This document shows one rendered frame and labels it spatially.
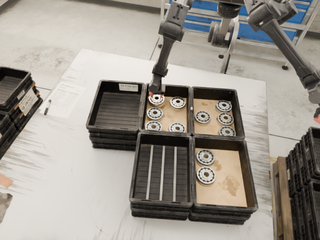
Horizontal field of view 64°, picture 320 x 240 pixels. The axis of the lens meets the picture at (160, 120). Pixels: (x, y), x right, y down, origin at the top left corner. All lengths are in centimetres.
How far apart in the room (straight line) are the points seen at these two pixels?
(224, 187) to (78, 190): 80
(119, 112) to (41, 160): 55
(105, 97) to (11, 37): 262
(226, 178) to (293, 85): 228
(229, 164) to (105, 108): 84
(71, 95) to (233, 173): 126
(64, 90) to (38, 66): 151
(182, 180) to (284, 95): 221
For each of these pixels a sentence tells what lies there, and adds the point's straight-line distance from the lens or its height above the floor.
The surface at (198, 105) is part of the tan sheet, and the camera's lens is 172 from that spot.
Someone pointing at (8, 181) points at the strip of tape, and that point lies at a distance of 171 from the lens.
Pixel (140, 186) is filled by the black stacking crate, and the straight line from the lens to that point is 137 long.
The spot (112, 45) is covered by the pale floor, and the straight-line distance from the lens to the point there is 369.
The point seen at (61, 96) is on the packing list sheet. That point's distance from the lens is 202.
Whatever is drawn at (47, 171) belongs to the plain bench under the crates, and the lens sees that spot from 166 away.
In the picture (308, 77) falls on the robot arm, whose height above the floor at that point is 135.
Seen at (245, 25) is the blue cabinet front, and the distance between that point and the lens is 338.
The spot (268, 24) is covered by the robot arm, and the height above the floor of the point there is 155.
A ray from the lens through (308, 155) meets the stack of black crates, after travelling 217.
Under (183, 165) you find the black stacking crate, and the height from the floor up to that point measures 83.
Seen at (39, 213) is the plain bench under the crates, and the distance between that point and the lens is 156.
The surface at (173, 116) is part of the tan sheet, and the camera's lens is 163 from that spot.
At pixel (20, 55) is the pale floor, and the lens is 380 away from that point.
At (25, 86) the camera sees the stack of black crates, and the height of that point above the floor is 53.
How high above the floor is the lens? 207
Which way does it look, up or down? 51 degrees down
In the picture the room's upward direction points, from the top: 4 degrees clockwise
